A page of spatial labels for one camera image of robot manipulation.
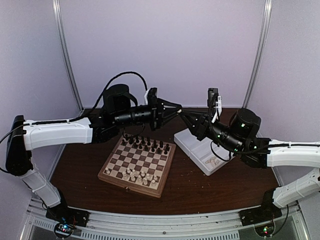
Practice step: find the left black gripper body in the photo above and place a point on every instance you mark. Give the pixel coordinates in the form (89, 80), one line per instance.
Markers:
(155, 115)

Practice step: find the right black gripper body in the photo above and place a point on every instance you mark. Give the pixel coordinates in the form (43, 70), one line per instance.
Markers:
(200, 132)

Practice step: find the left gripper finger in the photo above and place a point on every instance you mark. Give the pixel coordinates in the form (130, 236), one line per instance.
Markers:
(168, 115)
(170, 105)

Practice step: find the white tall piece carried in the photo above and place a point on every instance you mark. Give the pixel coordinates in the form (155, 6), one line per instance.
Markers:
(133, 175)

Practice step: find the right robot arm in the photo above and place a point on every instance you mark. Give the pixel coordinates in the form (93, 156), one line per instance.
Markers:
(239, 138)

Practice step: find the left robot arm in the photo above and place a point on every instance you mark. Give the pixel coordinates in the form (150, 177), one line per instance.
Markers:
(120, 110)

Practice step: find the pile of white chess pieces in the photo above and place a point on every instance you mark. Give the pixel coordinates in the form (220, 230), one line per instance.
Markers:
(214, 161)

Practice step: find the wooden chess board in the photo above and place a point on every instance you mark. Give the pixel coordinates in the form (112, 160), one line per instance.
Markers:
(123, 157)

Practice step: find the dark king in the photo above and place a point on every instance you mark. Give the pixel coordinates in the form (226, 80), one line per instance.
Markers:
(148, 140)

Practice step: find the dark rook right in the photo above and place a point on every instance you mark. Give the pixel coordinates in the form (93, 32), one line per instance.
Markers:
(167, 148)

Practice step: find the white plastic tray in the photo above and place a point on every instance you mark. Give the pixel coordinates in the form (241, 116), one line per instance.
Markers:
(200, 151)

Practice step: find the front aluminium rail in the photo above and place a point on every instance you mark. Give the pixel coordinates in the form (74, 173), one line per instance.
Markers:
(224, 225)

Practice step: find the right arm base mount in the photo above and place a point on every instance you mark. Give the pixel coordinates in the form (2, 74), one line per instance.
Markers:
(265, 212)

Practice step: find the right aluminium frame post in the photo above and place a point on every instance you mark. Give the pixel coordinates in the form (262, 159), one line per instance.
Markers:
(264, 30)

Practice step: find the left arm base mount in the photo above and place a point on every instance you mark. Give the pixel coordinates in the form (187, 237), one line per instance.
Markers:
(67, 217)

